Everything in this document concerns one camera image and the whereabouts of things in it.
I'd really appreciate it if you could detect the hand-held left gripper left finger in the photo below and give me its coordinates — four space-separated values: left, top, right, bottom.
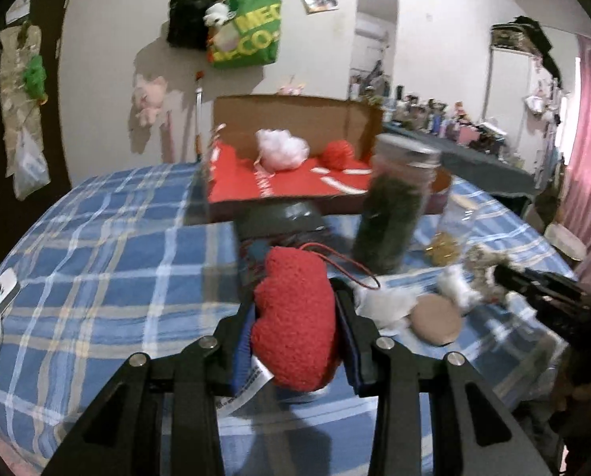
41 301 265 476

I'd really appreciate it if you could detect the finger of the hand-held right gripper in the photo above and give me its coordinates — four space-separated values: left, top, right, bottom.
493 263 586 308

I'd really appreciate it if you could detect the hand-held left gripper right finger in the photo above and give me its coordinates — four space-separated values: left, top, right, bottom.
331 280 554 476

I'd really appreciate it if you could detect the beige braided scrunchie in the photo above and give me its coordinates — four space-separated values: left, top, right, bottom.
464 244 514 303

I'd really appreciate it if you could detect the red heart plush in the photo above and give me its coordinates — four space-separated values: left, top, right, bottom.
216 243 381 415

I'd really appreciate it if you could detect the white fluffy star hair clip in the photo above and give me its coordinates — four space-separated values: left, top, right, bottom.
437 265 482 313

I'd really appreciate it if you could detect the cardboard box with red lining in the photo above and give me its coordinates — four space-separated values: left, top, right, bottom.
202 94 452 224

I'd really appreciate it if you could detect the crumpled white tissue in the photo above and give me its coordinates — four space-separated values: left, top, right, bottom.
352 285 418 330

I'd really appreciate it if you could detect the tan round powder puff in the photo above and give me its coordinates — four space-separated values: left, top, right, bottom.
409 294 464 345

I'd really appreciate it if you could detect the small jar of golden beads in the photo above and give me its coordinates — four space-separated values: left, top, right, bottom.
424 178 479 266

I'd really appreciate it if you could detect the dresser with dark cloth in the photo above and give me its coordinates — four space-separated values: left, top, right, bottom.
382 124 539 199

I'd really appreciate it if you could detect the black printed box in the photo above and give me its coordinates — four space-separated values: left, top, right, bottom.
232 199 336 278

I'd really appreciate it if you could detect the tall jar of dark leaves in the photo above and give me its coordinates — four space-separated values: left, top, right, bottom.
352 134 442 276

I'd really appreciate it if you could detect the blue plaid blanket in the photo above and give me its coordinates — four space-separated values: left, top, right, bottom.
0 161 579 476

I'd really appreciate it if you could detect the white wardrobe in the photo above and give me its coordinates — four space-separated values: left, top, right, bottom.
486 44 559 184

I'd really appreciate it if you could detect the red fluffy scrunchie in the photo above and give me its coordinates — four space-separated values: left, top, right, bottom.
322 140 366 168

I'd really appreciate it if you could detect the row of cosmetic bottles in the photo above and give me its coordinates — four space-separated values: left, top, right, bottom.
350 77 524 159

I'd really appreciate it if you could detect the white fluffy scrunchie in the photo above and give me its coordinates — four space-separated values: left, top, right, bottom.
254 129 310 172

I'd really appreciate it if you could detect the patterned bag on wardrobe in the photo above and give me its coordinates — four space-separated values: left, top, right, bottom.
491 16 554 55

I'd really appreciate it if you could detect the pink pig plush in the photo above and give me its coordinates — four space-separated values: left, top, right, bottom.
133 75 169 127

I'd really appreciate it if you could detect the hanging plastic bag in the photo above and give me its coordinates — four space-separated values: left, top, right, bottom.
12 126 50 202

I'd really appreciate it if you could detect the dark wooden door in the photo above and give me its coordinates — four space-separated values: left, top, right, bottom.
0 0 78 259

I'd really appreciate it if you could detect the green tote bag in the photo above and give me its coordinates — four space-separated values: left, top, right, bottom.
207 0 283 69

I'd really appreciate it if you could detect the small white plush toy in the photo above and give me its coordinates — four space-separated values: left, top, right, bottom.
203 2 231 28

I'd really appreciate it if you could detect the black bag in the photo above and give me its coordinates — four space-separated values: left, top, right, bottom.
166 0 221 51

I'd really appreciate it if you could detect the green plush toy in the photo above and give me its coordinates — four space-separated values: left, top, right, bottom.
23 54 47 100

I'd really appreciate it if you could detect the hanging clear organizer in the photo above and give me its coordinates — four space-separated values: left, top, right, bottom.
0 25 45 169

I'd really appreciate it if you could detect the paper note on door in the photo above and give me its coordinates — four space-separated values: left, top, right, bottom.
5 0 32 23

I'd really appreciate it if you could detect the wall mirror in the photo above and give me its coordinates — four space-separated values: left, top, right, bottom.
349 0 400 105

